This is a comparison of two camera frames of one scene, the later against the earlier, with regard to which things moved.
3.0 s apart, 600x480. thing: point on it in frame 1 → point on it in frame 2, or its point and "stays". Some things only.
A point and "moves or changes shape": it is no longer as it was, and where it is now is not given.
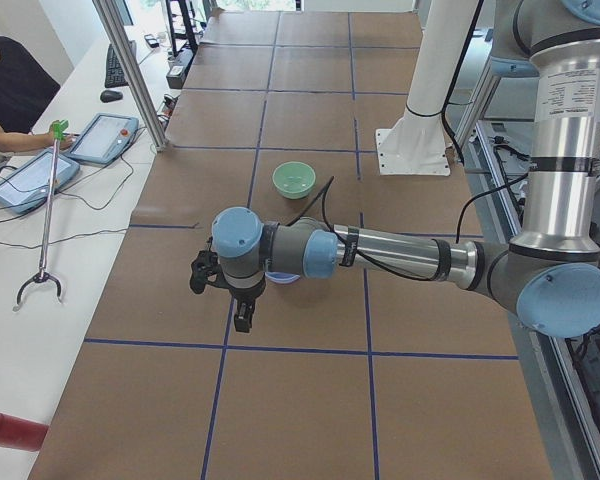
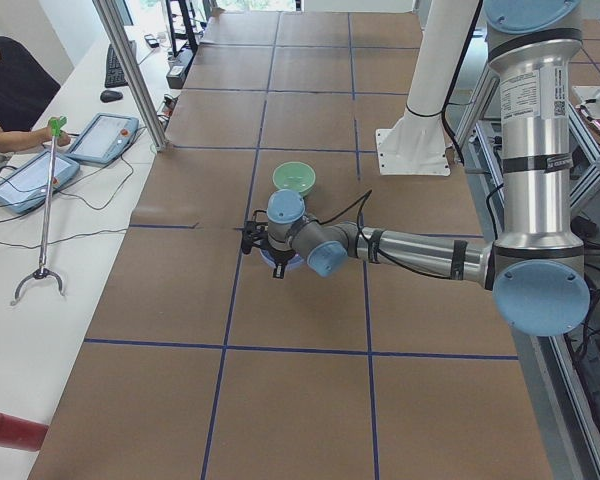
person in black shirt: [15, 89] stays
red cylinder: [8, 430] stays
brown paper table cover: [366, 371] stays
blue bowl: [281, 277] moves or changes shape
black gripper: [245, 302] → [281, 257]
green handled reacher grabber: [58, 128] stays
